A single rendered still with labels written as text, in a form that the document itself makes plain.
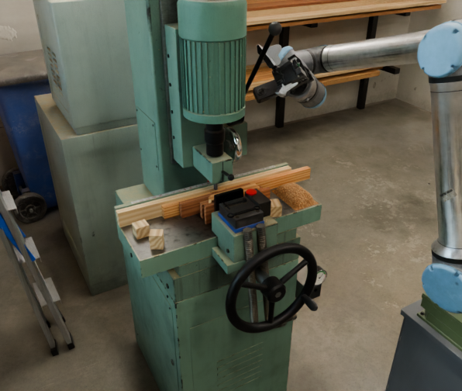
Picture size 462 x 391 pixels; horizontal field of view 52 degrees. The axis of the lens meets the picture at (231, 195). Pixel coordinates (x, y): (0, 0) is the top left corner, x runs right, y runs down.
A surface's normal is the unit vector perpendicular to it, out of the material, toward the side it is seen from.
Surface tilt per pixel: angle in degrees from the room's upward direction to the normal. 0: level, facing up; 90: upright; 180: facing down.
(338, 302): 0
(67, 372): 0
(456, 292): 95
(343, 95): 90
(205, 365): 90
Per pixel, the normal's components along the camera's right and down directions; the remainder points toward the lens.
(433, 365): -0.87, 0.25
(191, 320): 0.47, 0.45
